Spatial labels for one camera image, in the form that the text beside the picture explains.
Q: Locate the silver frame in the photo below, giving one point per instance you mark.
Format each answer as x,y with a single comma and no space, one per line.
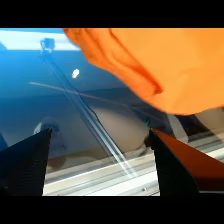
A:
100,181

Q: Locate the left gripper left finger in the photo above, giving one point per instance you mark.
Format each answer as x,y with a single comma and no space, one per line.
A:
23,166

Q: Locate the orange garment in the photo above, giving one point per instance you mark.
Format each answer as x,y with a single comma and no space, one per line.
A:
166,66

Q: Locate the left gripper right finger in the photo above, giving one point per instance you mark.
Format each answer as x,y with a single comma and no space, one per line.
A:
180,170

